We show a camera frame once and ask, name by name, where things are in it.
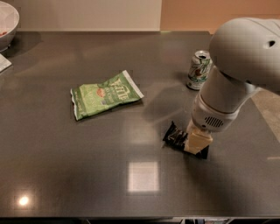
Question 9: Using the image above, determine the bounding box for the black rxbar chocolate bar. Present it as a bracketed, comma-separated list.
[163, 121, 209, 159]

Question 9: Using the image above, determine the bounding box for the white bowl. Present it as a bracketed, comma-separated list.
[0, 1, 19, 52]

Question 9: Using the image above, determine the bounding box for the white gripper with vent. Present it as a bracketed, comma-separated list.
[184, 94, 239, 155]

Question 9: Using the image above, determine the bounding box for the white paper sheet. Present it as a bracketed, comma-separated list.
[0, 53, 12, 73]

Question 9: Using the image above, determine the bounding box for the green white soda can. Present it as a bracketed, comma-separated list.
[186, 50, 212, 90]

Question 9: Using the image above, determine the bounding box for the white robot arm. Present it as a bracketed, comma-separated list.
[184, 17, 280, 154]

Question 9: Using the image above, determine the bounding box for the green chip bag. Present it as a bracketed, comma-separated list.
[70, 70, 144, 121]

